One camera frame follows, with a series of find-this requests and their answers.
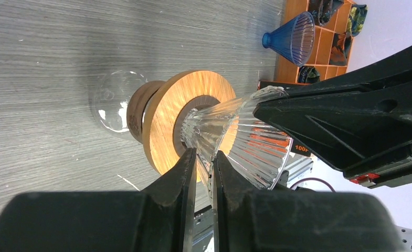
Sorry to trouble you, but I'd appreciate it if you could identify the orange wooden compartment tray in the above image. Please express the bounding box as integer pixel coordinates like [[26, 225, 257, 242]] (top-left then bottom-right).
[[274, 1, 356, 83]]

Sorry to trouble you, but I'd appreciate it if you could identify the orange coffee filter box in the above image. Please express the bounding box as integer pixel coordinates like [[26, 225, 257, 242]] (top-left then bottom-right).
[[257, 80, 311, 157]]

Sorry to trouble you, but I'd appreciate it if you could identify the blue patterned rolled tie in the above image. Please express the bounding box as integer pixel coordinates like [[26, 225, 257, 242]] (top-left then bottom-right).
[[298, 66, 320, 84]]

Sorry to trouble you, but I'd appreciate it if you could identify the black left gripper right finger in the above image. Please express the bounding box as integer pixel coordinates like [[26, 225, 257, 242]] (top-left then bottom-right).
[[212, 152, 404, 251]]

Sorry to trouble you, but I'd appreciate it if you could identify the glass carafe with brown collar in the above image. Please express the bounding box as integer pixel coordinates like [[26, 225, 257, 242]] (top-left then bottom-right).
[[89, 69, 165, 143]]

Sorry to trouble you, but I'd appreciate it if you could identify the clear glass dripper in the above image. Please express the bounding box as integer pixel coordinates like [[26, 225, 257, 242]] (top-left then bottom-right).
[[181, 86, 292, 190]]

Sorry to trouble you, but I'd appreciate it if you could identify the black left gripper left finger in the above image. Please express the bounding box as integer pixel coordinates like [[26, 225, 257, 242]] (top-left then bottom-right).
[[0, 148, 196, 251]]

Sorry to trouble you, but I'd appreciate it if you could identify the green floral rolled tie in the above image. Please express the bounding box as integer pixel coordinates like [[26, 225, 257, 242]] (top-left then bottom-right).
[[346, 4, 368, 37]]

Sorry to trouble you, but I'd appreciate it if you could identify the blue glass dripper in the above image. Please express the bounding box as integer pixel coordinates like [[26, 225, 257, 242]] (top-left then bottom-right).
[[262, 11, 315, 67]]

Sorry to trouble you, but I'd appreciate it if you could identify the dark rolled tie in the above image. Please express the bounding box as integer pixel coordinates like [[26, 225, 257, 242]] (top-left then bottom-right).
[[308, 0, 344, 27]]

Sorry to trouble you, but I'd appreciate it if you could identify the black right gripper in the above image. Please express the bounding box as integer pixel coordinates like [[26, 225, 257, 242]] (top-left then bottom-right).
[[254, 46, 412, 189]]

